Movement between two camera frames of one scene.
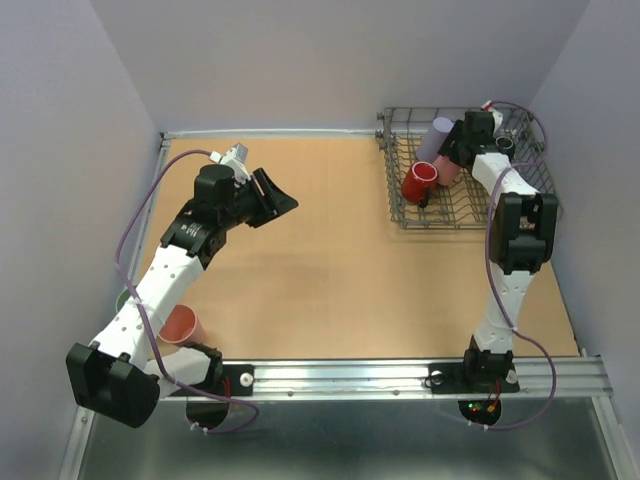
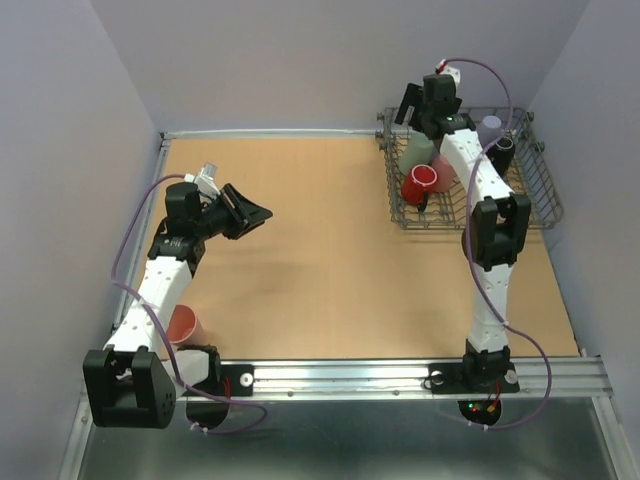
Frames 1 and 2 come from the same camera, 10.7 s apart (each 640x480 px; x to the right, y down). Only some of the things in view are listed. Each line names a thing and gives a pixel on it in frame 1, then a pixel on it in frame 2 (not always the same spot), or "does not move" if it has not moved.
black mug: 505,145 does not move
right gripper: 449,145 → 412,97
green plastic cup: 121,299 → 419,151
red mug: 421,177 does not move
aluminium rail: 576,378 does not move
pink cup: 181,327 does not move
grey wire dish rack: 465,203 does not move
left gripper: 275,202 → 249,214
